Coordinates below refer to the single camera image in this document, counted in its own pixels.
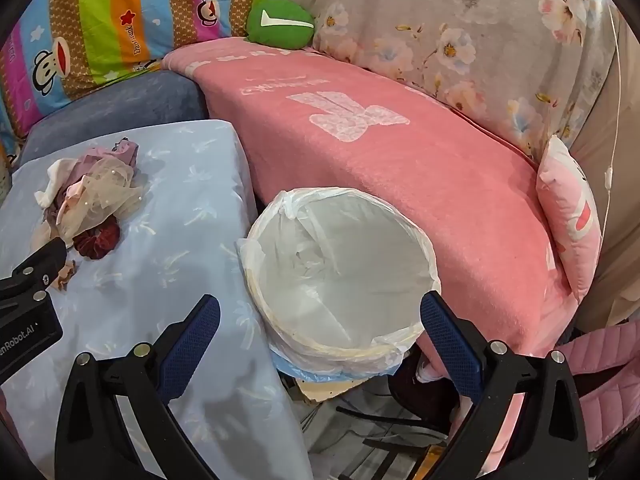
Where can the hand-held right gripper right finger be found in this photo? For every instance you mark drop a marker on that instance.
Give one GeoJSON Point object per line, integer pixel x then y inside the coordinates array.
{"type": "Point", "coordinates": [450, 345]}

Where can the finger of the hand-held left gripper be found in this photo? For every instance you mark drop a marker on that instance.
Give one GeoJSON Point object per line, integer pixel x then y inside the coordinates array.
{"type": "Point", "coordinates": [37, 270]}

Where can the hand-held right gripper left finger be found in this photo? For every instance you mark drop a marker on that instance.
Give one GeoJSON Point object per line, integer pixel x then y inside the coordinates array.
{"type": "Point", "coordinates": [192, 345]}

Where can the dark red velvet scrunchie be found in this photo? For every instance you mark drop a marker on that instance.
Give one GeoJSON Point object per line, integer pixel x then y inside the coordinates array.
{"type": "Point", "coordinates": [97, 241]}

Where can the cream tulle fabric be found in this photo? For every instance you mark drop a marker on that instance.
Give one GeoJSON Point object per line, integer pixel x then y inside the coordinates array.
{"type": "Point", "coordinates": [105, 192]}

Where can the cream round trash bin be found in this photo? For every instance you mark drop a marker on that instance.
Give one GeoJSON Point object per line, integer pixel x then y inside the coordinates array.
{"type": "Point", "coordinates": [320, 347]}

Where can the white lined waste bin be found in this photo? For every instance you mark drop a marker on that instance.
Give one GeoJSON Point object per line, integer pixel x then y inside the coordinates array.
{"type": "Point", "coordinates": [350, 260]}

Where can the small brown crumpled item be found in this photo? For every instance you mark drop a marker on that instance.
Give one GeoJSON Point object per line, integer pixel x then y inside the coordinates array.
{"type": "Point", "coordinates": [65, 276]}

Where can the beige cardboard piece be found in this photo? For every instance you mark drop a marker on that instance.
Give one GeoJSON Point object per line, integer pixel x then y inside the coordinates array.
{"type": "Point", "coordinates": [325, 389]}

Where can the light blue palm-print cloth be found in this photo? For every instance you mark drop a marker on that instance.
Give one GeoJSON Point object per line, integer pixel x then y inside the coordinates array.
{"type": "Point", "coordinates": [190, 210]}

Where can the pink quilted fabric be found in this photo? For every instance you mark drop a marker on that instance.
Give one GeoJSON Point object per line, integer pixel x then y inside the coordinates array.
{"type": "Point", "coordinates": [610, 375]}

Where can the pink printed pillow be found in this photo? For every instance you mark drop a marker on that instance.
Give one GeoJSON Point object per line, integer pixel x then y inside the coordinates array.
{"type": "Point", "coordinates": [570, 210]}

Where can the pink fleece blanket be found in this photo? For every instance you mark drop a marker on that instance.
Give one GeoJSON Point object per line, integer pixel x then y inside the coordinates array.
{"type": "Point", "coordinates": [400, 170]}

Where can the blue-grey sofa cushion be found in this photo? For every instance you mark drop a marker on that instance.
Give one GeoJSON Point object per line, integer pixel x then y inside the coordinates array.
{"type": "Point", "coordinates": [125, 100]}

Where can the beige cloth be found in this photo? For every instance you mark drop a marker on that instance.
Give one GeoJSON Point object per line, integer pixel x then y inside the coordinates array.
{"type": "Point", "coordinates": [620, 185]}

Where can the striped cartoon monkey blanket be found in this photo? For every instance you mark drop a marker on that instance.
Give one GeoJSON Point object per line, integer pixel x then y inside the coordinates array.
{"type": "Point", "coordinates": [100, 25]}

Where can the green round cushion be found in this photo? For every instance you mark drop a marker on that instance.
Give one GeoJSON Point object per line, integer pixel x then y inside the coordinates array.
{"type": "Point", "coordinates": [277, 25]}

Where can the grey floral cloth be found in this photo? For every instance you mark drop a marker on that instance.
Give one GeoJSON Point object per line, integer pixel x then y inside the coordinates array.
{"type": "Point", "coordinates": [450, 10]}

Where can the black metal frame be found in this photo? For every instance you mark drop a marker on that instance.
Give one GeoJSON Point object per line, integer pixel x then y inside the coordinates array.
{"type": "Point", "coordinates": [390, 417]}

